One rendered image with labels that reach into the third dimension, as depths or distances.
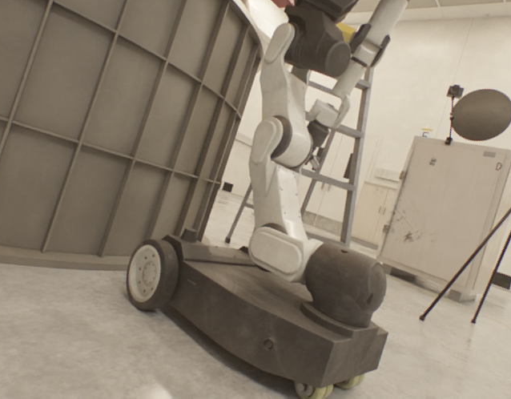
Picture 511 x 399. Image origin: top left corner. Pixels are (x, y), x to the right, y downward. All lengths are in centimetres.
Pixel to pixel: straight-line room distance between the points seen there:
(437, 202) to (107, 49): 343
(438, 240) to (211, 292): 327
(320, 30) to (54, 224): 106
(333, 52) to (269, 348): 85
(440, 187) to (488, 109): 464
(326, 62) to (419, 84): 799
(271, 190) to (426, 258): 308
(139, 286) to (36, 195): 45
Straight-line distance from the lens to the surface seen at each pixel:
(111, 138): 141
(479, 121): 856
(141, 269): 121
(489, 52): 914
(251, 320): 94
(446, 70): 915
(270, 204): 114
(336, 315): 97
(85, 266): 140
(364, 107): 224
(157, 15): 149
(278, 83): 127
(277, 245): 104
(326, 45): 122
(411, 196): 419
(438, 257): 406
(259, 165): 115
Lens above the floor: 43
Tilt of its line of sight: 1 degrees up
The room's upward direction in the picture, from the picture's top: 18 degrees clockwise
